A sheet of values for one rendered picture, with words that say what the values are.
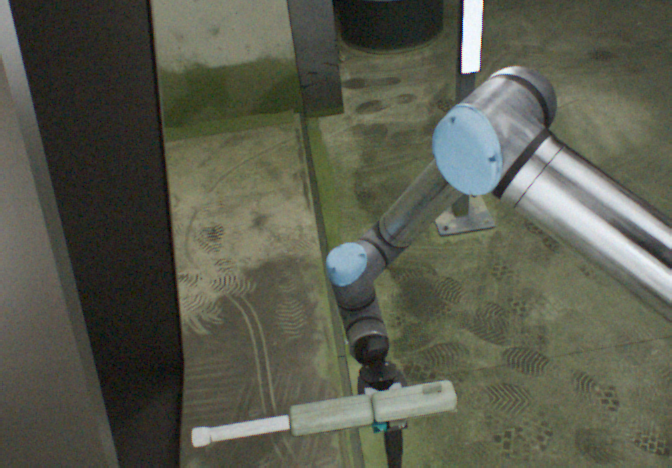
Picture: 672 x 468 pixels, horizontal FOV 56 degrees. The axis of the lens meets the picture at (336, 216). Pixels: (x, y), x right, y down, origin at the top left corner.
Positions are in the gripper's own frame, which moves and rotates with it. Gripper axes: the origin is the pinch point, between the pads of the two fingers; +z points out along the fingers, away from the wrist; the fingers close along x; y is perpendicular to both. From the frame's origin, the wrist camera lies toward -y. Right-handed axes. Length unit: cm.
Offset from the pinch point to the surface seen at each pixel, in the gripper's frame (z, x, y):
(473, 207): -110, -55, 33
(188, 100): -189, 48, 11
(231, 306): -82, 35, 38
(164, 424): -11.6, 43.8, 5.0
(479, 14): -94, -47, -43
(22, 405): 43, 34, -65
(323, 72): -186, -12, 4
